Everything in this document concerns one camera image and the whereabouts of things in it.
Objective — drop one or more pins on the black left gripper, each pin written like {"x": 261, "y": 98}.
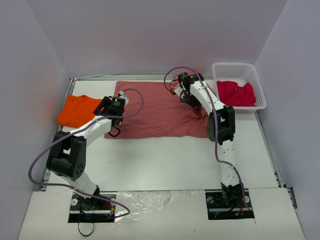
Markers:
{"x": 100, "y": 107}

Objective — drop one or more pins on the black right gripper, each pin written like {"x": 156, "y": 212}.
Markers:
{"x": 188, "y": 98}

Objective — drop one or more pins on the pink t shirt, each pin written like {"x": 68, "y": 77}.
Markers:
{"x": 161, "y": 115}

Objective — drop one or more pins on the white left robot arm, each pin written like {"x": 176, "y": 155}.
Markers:
{"x": 67, "y": 158}

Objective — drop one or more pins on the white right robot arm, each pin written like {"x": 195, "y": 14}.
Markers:
{"x": 195, "y": 92}

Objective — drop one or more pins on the orange folded t shirt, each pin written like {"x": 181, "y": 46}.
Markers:
{"x": 77, "y": 111}

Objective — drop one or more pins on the magenta t shirt in basket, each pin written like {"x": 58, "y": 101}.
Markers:
{"x": 231, "y": 94}

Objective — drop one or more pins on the white plastic basket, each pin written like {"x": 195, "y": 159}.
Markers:
{"x": 241, "y": 73}

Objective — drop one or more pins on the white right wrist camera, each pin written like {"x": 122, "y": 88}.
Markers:
{"x": 176, "y": 89}

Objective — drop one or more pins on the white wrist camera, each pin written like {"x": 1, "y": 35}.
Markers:
{"x": 176, "y": 89}
{"x": 122, "y": 95}

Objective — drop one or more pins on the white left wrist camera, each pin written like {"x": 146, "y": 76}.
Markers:
{"x": 122, "y": 95}

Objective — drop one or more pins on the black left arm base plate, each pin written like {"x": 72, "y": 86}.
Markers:
{"x": 90, "y": 210}

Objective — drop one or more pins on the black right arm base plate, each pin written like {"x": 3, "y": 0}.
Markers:
{"x": 218, "y": 209}

